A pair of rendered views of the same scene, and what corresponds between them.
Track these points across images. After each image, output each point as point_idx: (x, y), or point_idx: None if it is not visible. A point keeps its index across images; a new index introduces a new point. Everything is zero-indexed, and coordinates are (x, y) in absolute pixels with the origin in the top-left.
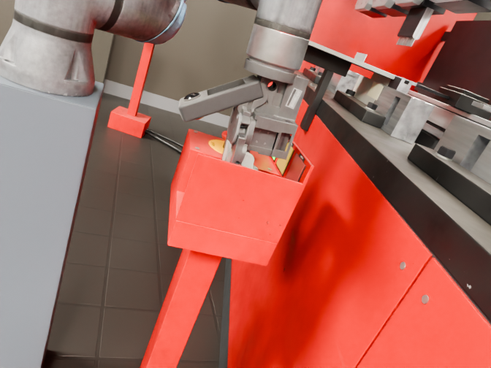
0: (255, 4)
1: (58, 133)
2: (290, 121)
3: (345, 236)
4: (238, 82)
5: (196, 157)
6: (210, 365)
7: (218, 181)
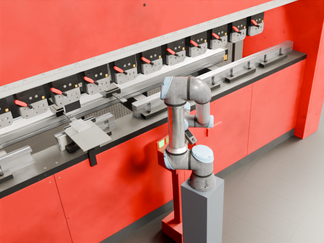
0: None
1: None
2: None
3: (161, 138)
4: (186, 131)
5: (195, 142)
6: (135, 234)
7: None
